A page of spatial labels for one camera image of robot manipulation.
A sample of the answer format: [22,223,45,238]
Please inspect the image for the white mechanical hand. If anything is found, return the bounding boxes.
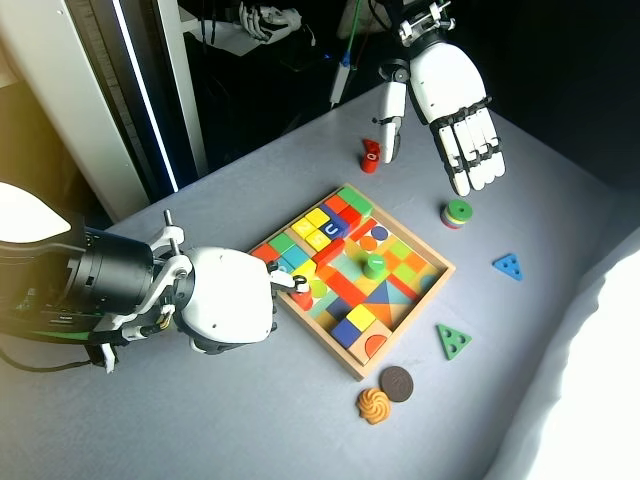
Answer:
[238,1,304,45]

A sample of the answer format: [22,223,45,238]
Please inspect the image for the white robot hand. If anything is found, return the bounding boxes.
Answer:
[372,42,507,198]
[174,247,312,357]

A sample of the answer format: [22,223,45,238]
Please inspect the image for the green wooden cylinder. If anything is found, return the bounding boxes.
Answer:
[362,253,387,280]

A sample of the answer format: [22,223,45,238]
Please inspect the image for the long red block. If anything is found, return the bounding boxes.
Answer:
[312,238,347,269]

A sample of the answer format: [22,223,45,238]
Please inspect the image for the white board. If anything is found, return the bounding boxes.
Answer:
[178,18,265,57]

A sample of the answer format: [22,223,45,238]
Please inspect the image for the grey table cloth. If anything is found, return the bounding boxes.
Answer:
[0,82,640,480]

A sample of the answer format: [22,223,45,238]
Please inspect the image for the wooden puzzle tray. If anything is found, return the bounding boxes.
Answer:
[247,182,457,382]

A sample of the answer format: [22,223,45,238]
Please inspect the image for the orange swirl toy cookie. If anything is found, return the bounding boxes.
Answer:
[355,387,392,426]

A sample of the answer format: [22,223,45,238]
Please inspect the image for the blue triangle with holes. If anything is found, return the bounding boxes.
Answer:
[492,252,525,282]

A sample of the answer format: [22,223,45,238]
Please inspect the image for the brown round toy cookie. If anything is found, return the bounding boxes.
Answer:
[378,365,415,404]

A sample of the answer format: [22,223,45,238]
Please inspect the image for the green triangle with holes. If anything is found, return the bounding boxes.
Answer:
[435,323,473,361]

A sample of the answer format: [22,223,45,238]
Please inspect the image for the green cable with blue plug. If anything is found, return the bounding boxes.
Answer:
[341,0,365,69]

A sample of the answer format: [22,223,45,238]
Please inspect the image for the white cable adapter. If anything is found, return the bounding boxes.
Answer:
[329,63,351,107]

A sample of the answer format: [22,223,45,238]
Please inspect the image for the green wooden ring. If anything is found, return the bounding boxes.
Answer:
[444,198,474,222]

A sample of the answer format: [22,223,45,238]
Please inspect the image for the white cabinet frame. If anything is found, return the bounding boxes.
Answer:
[0,0,209,224]

